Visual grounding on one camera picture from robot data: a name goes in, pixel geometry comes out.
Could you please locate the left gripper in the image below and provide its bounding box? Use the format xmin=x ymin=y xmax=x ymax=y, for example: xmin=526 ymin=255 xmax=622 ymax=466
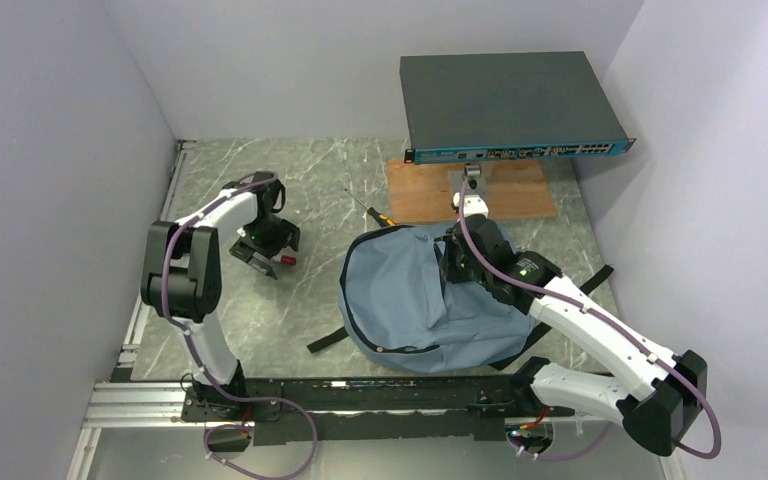
xmin=230 ymin=215 xmax=300 ymax=279

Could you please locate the blue student backpack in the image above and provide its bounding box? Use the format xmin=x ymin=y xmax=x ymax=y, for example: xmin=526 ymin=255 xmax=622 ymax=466
xmin=307 ymin=224 xmax=551 ymax=374

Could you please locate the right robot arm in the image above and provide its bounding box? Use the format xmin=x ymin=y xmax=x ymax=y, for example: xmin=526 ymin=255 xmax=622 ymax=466
xmin=443 ymin=215 xmax=722 ymax=459

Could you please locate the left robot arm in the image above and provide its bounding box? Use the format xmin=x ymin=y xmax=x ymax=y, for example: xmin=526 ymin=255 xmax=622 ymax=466
xmin=140 ymin=170 xmax=301 ymax=420

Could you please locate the wooden board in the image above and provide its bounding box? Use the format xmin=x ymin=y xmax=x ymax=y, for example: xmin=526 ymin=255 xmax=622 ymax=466
xmin=386 ymin=158 xmax=556 ymax=224

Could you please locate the yellow black screwdriver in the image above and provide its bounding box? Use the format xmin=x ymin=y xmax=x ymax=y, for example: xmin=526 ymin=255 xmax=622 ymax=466
xmin=344 ymin=188 xmax=397 ymax=227

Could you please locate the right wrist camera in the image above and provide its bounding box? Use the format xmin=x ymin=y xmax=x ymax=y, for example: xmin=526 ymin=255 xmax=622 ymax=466
xmin=452 ymin=193 xmax=489 ymax=218

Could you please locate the metal stand mount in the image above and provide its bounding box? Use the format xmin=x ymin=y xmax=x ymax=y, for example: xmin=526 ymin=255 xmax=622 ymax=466
xmin=448 ymin=163 xmax=489 ymax=198

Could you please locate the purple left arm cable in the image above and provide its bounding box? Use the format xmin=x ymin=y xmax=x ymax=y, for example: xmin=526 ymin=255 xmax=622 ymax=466
xmin=159 ymin=172 xmax=320 ymax=480

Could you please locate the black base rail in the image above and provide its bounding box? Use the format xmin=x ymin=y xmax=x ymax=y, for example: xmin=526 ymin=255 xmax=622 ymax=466
xmin=181 ymin=376 xmax=577 ymax=446

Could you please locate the grey network switch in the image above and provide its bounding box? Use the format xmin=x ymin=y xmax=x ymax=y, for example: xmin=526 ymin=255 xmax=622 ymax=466
xmin=399 ymin=51 xmax=635 ymax=165

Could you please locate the aluminium side rail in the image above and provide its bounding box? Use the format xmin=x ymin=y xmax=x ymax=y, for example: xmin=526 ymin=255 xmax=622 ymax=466
xmin=109 ymin=140 xmax=197 ymax=382

